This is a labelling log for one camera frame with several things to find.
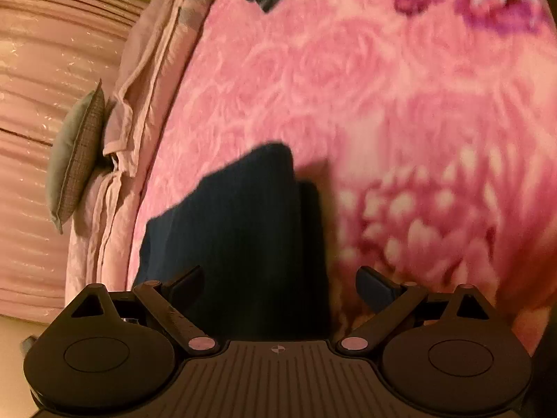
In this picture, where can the navy turtleneck sweater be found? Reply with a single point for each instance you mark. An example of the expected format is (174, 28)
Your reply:
(243, 235)

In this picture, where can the grey cushion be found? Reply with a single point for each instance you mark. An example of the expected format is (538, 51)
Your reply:
(74, 161)

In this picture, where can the pink curtain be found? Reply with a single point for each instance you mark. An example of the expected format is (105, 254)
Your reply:
(35, 96)

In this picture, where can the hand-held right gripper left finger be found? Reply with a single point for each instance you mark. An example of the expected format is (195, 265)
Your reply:
(187, 281)

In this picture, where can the pink folded quilt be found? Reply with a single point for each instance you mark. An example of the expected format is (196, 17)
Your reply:
(100, 244)

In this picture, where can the mauve pillow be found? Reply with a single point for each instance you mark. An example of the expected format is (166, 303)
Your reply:
(124, 109)

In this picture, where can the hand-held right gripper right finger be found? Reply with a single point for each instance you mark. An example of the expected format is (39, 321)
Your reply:
(373, 288)

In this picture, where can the pink floral blanket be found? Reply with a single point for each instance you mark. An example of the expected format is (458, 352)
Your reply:
(391, 96)

